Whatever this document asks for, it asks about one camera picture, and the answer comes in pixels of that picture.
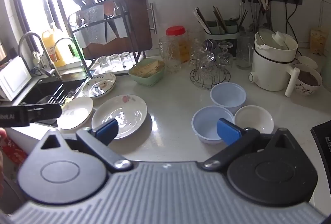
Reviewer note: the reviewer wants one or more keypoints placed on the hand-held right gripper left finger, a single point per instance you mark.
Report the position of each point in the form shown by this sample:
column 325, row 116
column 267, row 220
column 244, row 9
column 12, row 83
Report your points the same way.
column 107, row 130

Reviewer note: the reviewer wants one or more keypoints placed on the bundle of chopsticks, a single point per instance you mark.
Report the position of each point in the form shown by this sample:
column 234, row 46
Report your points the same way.
column 219, row 19

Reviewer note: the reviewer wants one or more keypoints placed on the wide white bowl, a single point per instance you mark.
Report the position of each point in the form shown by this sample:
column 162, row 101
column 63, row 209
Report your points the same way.
column 254, row 118

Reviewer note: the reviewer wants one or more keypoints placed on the yellow detergent bottle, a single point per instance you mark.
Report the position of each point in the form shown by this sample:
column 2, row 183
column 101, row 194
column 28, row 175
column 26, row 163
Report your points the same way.
column 51, row 45

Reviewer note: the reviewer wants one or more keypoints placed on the leaf pattern plate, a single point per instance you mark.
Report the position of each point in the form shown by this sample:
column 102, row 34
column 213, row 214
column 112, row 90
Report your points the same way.
column 99, row 84

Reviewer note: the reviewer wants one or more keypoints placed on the dark wooden cutting board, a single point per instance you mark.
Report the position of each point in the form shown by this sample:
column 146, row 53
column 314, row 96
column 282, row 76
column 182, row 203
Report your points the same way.
column 139, row 22

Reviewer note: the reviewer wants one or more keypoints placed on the red lid plastic jar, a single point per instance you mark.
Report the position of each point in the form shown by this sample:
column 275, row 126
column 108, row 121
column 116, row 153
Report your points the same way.
column 178, row 43

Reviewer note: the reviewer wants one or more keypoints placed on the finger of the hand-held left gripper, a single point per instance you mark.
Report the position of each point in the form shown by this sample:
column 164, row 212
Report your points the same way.
column 44, row 111

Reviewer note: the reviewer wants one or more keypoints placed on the black dish rack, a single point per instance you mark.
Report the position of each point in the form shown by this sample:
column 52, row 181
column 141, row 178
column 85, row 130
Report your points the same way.
column 85, row 65

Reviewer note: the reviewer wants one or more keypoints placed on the green chopstick holder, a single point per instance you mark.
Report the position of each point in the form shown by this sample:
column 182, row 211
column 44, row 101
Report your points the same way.
column 222, row 35

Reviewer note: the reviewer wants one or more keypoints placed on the white rack utensil holder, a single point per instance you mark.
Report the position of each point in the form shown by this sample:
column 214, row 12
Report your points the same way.
column 82, row 40
column 121, row 27

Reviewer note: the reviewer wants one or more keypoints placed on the pile of wooden toothpicks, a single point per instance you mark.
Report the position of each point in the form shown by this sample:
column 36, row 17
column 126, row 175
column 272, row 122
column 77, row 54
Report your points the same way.
column 148, row 66

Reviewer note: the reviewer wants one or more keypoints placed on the white electric cooker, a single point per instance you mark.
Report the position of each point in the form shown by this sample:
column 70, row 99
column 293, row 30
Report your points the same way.
column 269, row 71

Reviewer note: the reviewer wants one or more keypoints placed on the white faucet water filter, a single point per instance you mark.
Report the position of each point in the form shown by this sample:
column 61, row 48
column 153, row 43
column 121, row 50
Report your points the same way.
column 40, row 59

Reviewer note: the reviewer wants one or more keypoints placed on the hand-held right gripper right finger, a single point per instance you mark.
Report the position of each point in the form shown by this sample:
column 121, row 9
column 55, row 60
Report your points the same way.
column 227, row 131

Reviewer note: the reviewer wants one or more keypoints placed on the person's left hand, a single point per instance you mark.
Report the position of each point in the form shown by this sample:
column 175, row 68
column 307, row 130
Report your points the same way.
column 2, row 133

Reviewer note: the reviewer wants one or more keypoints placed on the black cooktop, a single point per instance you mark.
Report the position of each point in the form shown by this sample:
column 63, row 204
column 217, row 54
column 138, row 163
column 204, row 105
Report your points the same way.
column 323, row 141

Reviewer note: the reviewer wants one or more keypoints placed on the tall clear glass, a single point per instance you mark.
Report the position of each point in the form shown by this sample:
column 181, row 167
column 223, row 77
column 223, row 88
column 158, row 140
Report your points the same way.
column 244, row 50

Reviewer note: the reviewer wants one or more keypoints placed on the light blue bowl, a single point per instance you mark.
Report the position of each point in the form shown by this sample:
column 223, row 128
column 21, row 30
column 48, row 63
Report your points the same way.
column 227, row 96
column 206, row 123

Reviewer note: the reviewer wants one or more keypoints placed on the clear stemmed glass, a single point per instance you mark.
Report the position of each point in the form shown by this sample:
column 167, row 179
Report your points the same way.
column 224, row 54

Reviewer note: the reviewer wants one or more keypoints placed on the floral bowl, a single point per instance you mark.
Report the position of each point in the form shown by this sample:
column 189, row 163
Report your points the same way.
column 305, row 89

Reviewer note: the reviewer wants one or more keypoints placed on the textured glass mug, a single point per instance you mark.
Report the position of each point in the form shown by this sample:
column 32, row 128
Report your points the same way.
column 168, row 53

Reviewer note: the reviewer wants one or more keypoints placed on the tall steel faucet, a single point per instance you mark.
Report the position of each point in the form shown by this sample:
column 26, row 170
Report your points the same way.
column 25, row 35

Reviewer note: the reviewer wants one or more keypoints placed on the small white plate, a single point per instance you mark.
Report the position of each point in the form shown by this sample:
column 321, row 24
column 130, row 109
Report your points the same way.
column 77, row 112

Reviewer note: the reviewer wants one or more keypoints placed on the clear drinking glass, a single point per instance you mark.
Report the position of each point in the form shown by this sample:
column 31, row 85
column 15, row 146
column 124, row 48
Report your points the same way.
column 115, row 61
column 102, row 63
column 128, row 59

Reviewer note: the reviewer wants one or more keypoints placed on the clear glass cup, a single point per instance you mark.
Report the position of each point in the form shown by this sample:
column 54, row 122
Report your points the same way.
column 197, row 49
column 206, row 68

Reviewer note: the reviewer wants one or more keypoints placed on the pink floral white plate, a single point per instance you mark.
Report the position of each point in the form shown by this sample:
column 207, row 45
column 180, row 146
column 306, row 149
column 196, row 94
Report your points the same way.
column 129, row 112

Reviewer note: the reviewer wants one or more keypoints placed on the sink drain rack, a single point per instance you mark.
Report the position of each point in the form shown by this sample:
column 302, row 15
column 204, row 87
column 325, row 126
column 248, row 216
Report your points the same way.
column 58, row 94

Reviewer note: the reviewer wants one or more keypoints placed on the green plastic basket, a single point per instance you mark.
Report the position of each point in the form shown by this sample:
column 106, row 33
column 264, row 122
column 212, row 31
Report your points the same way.
column 146, row 79

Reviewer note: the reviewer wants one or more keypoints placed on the green bottle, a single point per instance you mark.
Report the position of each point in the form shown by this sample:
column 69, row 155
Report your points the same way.
column 73, row 52

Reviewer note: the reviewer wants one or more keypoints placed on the short curved faucet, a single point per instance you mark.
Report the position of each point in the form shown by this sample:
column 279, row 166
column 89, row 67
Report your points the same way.
column 64, row 40

